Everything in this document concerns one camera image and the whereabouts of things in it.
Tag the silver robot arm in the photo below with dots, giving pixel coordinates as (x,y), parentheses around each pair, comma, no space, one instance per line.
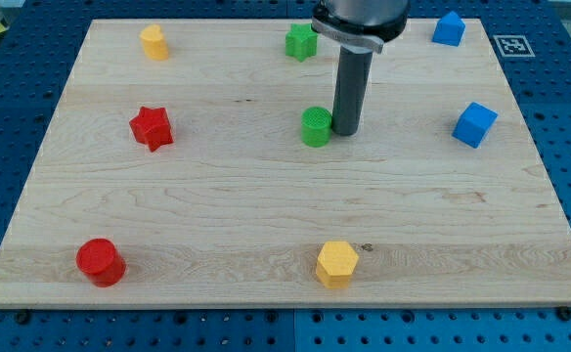
(361,26)

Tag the green cylinder block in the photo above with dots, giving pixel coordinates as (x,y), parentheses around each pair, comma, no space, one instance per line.
(315,127)

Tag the wooden board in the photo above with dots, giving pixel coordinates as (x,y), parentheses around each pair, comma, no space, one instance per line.
(235,212)

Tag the yellow hexagon block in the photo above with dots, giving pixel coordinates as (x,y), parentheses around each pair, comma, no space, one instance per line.
(336,264)

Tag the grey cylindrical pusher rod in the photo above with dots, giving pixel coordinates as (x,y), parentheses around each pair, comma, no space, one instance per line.
(350,88)

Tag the green star block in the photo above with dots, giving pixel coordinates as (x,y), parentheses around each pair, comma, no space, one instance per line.
(301,41)

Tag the red star block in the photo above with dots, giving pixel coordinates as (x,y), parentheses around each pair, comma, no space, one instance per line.
(152,128)

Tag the yellow heart block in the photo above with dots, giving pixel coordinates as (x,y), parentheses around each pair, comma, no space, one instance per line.
(154,43)

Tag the blue cube block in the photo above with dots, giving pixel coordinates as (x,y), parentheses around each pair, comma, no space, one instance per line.
(474,124)

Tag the red cylinder block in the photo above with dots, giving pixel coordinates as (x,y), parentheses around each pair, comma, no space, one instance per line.
(100,262)

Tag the blue pentagon house block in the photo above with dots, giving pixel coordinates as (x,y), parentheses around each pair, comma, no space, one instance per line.
(449,30)

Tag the white fiducial marker tag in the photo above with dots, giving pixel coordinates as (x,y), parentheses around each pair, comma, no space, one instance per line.
(513,46)

